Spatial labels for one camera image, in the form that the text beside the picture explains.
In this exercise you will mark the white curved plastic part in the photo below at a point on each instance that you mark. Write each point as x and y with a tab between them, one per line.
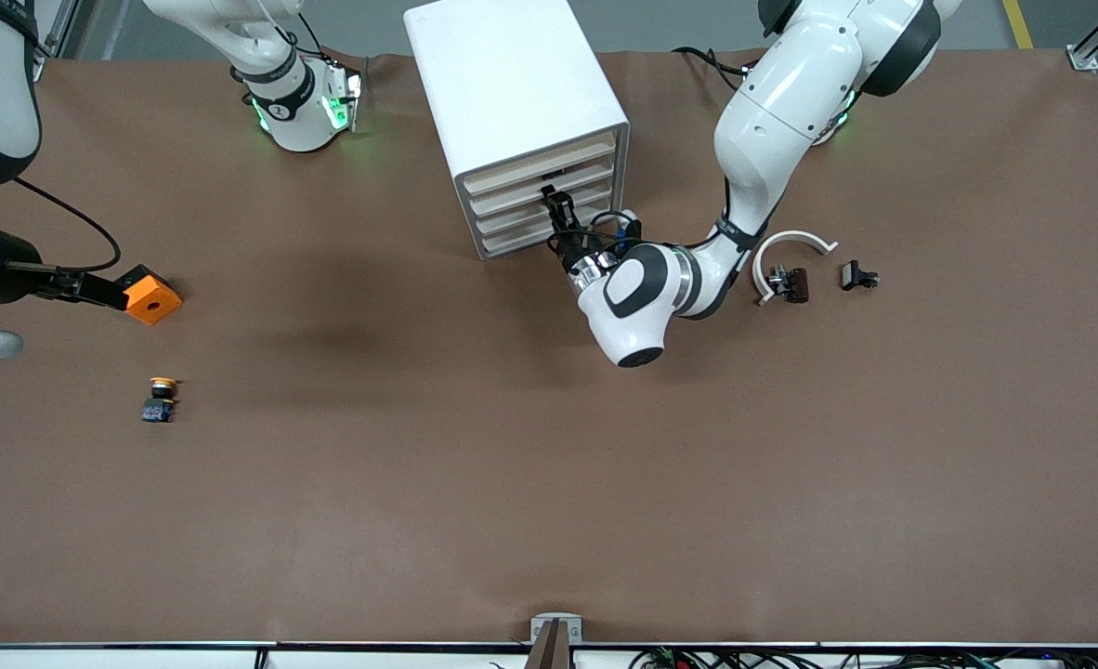
795	236

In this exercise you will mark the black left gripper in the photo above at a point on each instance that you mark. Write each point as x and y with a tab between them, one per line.
570	247

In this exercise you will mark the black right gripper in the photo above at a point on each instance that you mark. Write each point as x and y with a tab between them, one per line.
8	269

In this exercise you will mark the yellow push button switch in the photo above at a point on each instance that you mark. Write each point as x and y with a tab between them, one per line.
159	409

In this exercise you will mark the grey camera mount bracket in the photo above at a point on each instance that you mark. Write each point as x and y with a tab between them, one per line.
556	624

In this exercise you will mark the dark brown clip part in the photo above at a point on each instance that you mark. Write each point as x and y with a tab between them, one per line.
795	285

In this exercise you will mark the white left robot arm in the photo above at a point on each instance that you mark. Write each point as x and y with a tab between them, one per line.
790	93

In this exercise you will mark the small black clip part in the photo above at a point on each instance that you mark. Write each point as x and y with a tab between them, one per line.
854	275

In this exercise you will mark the white drawer cabinet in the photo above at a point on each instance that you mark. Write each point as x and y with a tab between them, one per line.
503	84

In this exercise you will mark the white table edge rail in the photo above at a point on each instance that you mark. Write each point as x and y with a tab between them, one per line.
94	658

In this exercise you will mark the large table cover sheet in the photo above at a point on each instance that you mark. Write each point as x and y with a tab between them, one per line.
549	465

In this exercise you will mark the orange black button box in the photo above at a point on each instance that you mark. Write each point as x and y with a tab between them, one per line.
154	302

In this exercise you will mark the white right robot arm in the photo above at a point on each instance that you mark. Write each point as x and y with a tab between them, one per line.
298	111

